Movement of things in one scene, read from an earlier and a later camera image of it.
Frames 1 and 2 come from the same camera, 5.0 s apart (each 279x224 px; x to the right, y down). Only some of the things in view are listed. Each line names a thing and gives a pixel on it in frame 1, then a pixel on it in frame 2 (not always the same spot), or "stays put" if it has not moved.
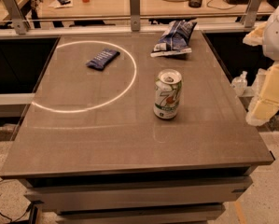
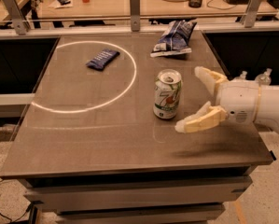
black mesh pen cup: (195, 0) stays put
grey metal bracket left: (20, 24) stays put
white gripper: (278, 37) → (237, 99)
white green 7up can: (167, 91) stays put
